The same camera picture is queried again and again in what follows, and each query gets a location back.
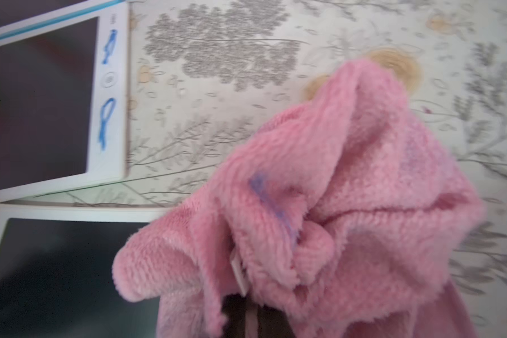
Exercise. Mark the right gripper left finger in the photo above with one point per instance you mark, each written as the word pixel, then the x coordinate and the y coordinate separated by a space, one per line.
pixel 234 307

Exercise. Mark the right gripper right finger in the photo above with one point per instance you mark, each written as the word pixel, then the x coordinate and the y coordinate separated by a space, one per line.
pixel 273 323

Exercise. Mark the pink fluffy cloth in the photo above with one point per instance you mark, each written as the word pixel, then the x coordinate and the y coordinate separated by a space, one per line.
pixel 341 212

